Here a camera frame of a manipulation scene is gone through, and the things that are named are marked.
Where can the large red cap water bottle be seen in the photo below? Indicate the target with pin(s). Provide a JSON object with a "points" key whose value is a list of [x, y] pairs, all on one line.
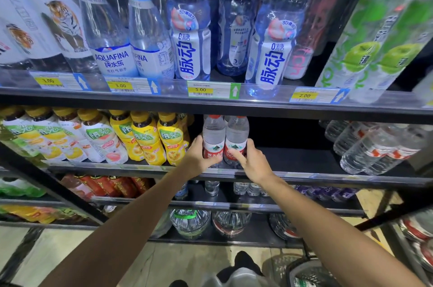
{"points": [[424, 256], [417, 226]]}

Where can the person's left hand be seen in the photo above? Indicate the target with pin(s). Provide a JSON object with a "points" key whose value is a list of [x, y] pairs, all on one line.
{"points": [[194, 165]]}

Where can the yellow label clear drink bottle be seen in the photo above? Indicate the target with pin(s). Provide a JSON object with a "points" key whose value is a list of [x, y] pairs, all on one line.
{"points": [[424, 90]]}

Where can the row of dark blue drink bottles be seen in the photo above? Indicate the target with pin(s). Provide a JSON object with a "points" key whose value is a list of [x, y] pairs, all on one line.
{"points": [[236, 26]]}

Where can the person's left forearm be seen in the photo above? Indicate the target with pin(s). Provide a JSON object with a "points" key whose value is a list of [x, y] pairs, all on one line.
{"points": [[118, 239]]}

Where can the green label clear drink bottle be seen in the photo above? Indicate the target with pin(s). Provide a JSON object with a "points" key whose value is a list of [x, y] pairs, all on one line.
{"points": [[365, 46], [399, 56]]}

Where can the person's right hand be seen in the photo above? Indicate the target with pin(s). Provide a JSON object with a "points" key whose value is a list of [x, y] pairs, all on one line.
{"points": [[257, 168]]}

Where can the person's right forearm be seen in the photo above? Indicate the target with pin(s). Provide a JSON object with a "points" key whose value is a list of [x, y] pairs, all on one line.
{"points": [[338, 239]]}

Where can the row of small clear water bottles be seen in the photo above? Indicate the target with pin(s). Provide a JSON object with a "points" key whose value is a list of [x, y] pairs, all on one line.
{"points": [[211, 188]]}

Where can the tall light blue water bottle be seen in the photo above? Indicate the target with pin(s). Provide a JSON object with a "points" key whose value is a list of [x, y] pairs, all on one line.
{"points": [[149, 43], [105, 36]]}

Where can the row of white label drink bottles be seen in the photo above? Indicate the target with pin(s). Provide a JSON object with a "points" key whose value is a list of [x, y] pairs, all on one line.
{"points": [[40, 26]]}

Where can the pink label drink bottle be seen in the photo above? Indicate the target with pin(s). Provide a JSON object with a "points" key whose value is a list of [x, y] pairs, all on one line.
{"points": [[318, 26]]}

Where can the cluster of white cap bottles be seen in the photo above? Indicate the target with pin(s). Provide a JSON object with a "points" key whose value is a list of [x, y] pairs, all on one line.
{"points": [[372, 148]]}

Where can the black shopping basket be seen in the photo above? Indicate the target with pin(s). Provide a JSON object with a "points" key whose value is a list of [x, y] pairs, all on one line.
{"points": [[291, 273]]}

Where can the row of yellow cap tea bottles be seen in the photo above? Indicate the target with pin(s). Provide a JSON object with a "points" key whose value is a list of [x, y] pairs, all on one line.
{"points": [[101, 138]]}

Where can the black opposite shelf unit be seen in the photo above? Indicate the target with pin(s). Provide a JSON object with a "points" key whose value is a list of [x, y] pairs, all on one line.
{"points": [[389, 217]]}

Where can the row of red wrapped drink bottles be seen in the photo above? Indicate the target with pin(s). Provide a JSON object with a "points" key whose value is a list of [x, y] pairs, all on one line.
{"points": [[108, 187]]}

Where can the person's light grey shirt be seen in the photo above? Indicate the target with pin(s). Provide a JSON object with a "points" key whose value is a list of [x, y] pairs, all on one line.
{"points": [[243, 280]]}

